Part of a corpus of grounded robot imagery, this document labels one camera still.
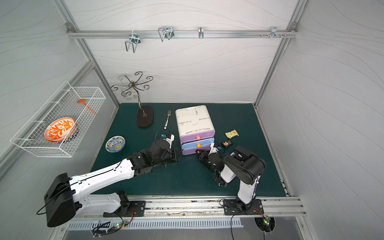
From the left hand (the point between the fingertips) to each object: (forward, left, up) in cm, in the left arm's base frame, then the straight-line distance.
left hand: (183, 153), depth 77 cm
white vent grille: (-30, +32, -16) cm, 46 cm away
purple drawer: (+8, -7, +4) cm, 11 cm away
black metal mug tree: (+37, +33, -13) cm, 51 cm away
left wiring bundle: (-31, +34, -15) cm, 49 cm away
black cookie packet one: (+15, -27, -14) cm, 34 cm away
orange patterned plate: (+1, +52, +18) cm, 55 cm away
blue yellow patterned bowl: (+12, +47, -14) cm, 50 cm away
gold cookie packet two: (+22, -31, -14) cm, 41 cm away
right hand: (+7, -6, -11) cm, 15 cm away
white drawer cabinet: (+19, -5, +6) cm, 20 cm away
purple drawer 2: (+6, -4, -8) cm, 11 cm away
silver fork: (+41, +15, -15) cm, 46 cm away
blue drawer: (+7, -7, -3) cm, 11 cm away
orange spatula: (+21, +54, +16) cm, 61 cm away
